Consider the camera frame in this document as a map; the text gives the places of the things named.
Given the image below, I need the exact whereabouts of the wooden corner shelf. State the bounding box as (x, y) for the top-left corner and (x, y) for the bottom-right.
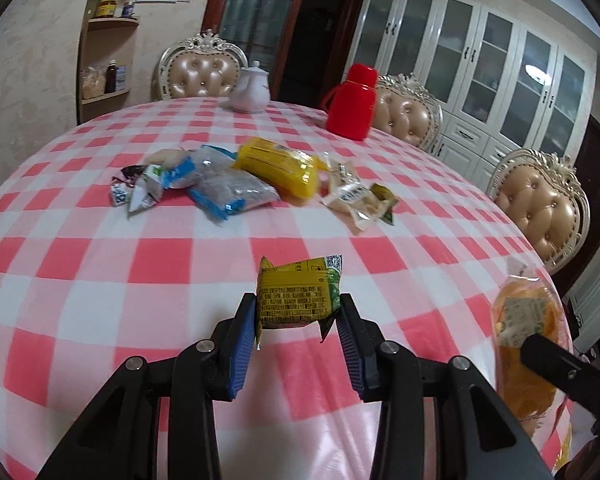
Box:
(76, 16), (141, 123)

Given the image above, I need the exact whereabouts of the grey blue-ended snack packet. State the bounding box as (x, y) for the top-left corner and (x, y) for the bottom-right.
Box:
(187, 170), (281, 221)
(159, 144), (242, 190)

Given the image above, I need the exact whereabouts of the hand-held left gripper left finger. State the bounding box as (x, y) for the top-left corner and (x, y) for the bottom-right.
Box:
(39, 292), (258, 480)

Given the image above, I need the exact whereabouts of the white low cabinet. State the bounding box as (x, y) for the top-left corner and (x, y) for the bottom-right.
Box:
(562, 246), (600, 356)

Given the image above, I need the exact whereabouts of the orange snack packet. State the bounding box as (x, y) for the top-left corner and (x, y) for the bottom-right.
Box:
(490, 260), (576, 466)

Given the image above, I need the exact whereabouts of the clear packet of cream snacks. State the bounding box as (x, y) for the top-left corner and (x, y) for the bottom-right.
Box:
(322, 159), (362, 196)
(320, 182), (383, 234)

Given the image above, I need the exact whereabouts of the white glass-door cabinet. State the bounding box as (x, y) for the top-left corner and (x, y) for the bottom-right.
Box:
(350, 0), (600, 191)

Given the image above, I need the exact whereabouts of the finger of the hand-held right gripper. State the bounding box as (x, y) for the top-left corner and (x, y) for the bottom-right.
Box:
(520, 334), (600, 423)

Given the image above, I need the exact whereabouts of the pink dark snack packet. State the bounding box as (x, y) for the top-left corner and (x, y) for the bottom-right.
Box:
(111, 166), (142, 207)

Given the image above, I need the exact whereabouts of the dark wooden glass door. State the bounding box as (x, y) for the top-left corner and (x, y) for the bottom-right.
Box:
(202, 0), (371, 108)

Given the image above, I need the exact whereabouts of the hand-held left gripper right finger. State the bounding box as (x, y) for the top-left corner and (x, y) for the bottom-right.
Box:
(336, 292), (553, 480)

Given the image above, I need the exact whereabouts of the large yellow snack packet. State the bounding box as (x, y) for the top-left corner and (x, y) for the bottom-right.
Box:
(232, 136), (327, 204)

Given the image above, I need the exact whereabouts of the small blue white snack packet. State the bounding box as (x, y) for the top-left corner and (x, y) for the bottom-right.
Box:
(127, 165), (164, 216)

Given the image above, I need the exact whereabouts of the clear bag of food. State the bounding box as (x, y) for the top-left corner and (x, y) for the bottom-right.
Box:
(81, 66), (106, 99)

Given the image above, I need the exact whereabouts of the white teapot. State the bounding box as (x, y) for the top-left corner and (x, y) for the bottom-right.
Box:
(228, 60), (272, 113)

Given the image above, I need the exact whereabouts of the red thermos jug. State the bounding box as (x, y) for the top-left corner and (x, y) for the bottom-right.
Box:
(321, 63), (378, 142)

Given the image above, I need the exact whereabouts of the cream tufted ornate chair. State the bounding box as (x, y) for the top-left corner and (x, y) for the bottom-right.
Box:
(370, 73), (444, 153)
(486, 149), (592, 277)
(152, 30), (248, 101)

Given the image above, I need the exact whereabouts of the small green snack packet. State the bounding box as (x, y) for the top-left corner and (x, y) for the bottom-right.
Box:
(370, 183), (400, 225)

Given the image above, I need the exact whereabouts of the pink checkered tablecloth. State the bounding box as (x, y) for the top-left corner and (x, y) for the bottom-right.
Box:
(0, 95), (576, 480)

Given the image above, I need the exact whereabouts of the yellow green snack packet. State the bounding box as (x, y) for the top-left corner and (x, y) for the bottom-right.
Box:
(255, 254), (344, 346)

